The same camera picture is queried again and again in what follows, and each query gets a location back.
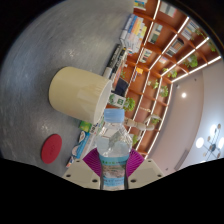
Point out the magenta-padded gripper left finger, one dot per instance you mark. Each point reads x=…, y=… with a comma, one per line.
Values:
x=81, y=174

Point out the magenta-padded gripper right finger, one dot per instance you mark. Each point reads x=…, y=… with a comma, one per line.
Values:
x=143, y=174

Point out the clear blue-capped water bottle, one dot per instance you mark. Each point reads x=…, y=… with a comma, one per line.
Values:
x=113, y=150

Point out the small snack packet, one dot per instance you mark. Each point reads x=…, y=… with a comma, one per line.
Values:
x=70, y=161

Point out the flat round red coaster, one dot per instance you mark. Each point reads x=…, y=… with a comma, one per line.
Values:
x=51, y=149

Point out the ceiling air vent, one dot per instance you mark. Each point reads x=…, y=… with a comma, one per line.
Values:
x=181, y=160

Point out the ceiling chandelier with round lamps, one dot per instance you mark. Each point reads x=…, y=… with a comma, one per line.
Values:
x=213, y=141

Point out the upright green and white carton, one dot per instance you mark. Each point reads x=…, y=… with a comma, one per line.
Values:
x=116, y=100

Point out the cream cup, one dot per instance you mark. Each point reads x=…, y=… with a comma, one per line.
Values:
x=76, y=93

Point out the round recessed ceiling light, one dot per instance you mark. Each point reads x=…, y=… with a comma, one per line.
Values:
x=183, y=95

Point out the dark chair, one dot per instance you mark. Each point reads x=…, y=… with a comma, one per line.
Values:
x=121, y=87

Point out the dark magazine stack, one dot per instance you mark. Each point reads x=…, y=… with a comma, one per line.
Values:
x=115, y=65

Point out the brown wooden shelf unit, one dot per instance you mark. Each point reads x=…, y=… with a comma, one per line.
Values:
x=160, y=50

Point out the colourful book stack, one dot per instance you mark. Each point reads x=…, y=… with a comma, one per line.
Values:
x=133, y=33

